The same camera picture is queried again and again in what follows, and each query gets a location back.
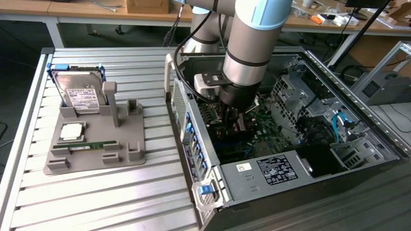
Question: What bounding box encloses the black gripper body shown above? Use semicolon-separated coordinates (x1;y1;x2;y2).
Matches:
218;82;262;114

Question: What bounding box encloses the graphics card with metal bracket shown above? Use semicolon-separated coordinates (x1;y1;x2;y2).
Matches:
209;125;256;145

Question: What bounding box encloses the metal socket cover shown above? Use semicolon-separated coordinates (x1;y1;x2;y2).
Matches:
244;96;260;114

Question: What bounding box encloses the green motherboard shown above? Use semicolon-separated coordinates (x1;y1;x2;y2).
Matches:
197;92;290;164

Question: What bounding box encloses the perforated metal drive cage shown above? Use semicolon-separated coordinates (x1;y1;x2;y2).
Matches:
270;73;324;116

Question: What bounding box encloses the grey power supply unit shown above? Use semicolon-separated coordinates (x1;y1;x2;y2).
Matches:
220;150;313;203

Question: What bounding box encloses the blue case latch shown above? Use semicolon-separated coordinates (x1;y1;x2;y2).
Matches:
197;185;214;197

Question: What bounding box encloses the metal disk bay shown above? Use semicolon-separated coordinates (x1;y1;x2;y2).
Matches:
329;137;385;170

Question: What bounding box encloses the open black PC case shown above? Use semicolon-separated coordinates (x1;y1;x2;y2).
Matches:
164;47;411;231

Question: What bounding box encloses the grey plastic parts rack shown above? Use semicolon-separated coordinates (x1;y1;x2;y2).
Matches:
42;81;146;176

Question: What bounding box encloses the green RAM stick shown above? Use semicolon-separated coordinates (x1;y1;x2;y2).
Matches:
51;141;117;150

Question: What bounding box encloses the black tripod pole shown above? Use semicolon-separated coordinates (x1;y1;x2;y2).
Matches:
326;0;393;70

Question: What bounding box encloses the grey computer tower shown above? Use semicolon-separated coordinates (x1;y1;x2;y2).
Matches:
350;71;411;106

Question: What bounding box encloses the white cardboard box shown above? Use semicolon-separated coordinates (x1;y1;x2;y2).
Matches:
333;15;360;26

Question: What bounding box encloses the brown cardboard box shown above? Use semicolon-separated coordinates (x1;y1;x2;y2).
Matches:
125;0;169;14

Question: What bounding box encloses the silver CPU chip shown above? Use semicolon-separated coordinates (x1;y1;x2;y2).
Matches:
59;124;85;140

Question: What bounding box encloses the black monitor stand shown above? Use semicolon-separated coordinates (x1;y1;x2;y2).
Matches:
344;0;369;20

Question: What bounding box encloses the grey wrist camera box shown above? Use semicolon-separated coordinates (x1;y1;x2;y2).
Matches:
193;73;226;98

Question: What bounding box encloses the black wire bundle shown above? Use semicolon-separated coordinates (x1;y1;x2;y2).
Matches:
294;115;334;145

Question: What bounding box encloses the black camera cable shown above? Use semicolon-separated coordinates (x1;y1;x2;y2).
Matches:
172;0;230;103

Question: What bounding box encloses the light blue SATA wire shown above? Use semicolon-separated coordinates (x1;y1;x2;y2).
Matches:
332;109;357;145

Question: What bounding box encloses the black cable with connector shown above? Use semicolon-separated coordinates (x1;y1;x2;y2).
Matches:
161;4;185;47

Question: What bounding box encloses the coiled black cable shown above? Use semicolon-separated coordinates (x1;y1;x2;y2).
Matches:
338;64;366;84

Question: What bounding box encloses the wooden desk white frame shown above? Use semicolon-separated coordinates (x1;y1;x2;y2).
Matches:
0;0;193;49
278;0;411;70

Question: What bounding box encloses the hard disk in blue bracket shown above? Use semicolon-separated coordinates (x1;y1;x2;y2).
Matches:
46;63;106;114

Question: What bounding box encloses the aluminium profile frame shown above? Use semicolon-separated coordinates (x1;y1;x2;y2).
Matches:
368;40;411;80

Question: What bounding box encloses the grey cable with plug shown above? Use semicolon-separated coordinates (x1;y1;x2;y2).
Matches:
90;0;124;12

